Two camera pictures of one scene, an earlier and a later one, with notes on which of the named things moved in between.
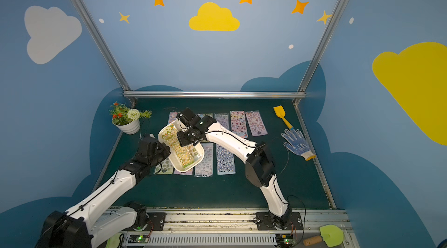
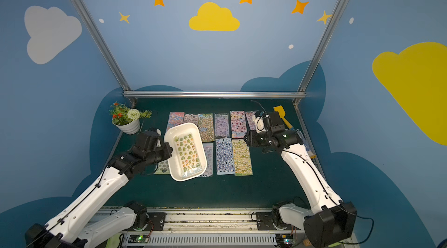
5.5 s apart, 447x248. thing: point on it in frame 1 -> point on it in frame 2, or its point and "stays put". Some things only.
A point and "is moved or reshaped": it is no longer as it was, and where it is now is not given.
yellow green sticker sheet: x=187 y=155 is moved or reshaped
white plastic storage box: x=184 y=159 is moved or reshaped
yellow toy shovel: x=280 y=113 stays put
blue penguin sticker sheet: x=225 y=160 stays put
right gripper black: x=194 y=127 -> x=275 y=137
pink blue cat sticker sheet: x=172 y=117 stays put
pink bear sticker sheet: x=256 y=125 stays put
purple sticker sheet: x=223 y=119 stays put
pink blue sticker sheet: x=238 y=123 stays put
